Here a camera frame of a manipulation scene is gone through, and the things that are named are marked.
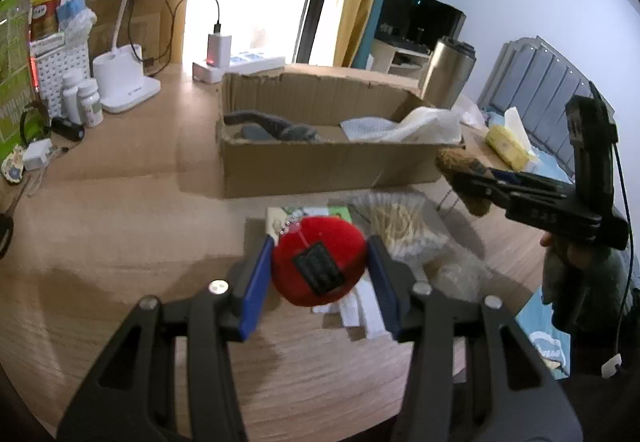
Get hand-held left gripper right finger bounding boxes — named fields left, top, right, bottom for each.
left=366, top=234, right=584, bottom=442

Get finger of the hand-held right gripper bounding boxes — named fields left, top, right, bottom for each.
left=449, top=171, right=532, bottom=219
left=489, top=167, right=577, bottom=198

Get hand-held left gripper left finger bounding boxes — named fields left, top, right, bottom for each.
left=56, top=236, right=275, bottom=442

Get brown plush toy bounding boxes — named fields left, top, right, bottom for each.
left=434, top=147, right=495, bottom=219

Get red plush ball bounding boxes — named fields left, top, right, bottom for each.
left=271, top=216, right=366, bottom=307

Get person's right forearm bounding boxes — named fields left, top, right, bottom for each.
left=564, top=252, right=640, bottom=375

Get person's right hand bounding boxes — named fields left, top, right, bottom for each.
left=539, top=232, right=617, bottom=284

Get white paper boxes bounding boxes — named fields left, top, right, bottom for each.
left=311, top=281, right=392, bottom=341

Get yellow tissue pack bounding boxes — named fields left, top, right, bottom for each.
left=485, top=107, right=539, bottom=172

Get bag of cotton swabs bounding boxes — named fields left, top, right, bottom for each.
left=348, top=191, right=452, bottom=269

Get clear plastic bag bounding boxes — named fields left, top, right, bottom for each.
left=429, top=261, right=495, bottom=304

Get white plastic bag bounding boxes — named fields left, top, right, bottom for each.
left=340, top=106, right=464, bottom=144

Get green printed card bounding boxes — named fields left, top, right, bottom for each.
left=266, top=205, right=354, bottom=244

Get grey padded headboard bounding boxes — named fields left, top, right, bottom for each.
left=477, top=35, right=592, bottom=174

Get stainless steel tumbler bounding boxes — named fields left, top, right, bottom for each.
left=418, top=36, right=476, bottom=111

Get blue printed bed sheet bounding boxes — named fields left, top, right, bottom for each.
left=516, top=286, right=572, bottom=379

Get grey plush toy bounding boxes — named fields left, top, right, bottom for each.
left=223, top=109, right=321, bottom=143

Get black appliance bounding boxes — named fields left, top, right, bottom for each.
left=374, top=0, right=467, bottom=57

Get white power strip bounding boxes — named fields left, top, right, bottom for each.
left=192, top=50, right=286, bottom=84

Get white charger plug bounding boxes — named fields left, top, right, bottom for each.
left=207, top=34, right=233, bottom=68

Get white pill bottle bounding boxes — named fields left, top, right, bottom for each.
left=61, top=68, right=84, bottom=124
left=77, top=79, right=105, bottom=128

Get black cylinder case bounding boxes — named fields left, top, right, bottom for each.
left=49, top=116, right=86, bottom=142

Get white desk lamp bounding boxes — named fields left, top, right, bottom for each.
left=92, top=0, right=228, bottom=114

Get white power adapter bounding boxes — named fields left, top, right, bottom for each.
left=22, top=138, right=54, bottom=171

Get small cartoon figure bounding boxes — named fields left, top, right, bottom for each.
left=0, top=146, right=27, bottom=184

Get large cardboard box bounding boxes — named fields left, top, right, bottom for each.
left=87, top=0, right=174, bottom=64

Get white perforated organizer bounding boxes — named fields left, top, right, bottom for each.
left=30, top=33, right=94, bottom=119

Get green packet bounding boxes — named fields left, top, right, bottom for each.
left=0, top=0, right=37, bottom=163

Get blue packet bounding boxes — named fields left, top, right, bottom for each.
left=56, top=0, right=92, bottom=32

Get red and yellow box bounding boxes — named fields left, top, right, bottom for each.
left=29, top=0, right=75, bottom=43

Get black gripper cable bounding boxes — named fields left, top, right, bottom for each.
left=611, top=142, right=632, bottom=365

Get black charging cable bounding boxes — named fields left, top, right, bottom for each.
left=127, top=0, right=222, bottom=78

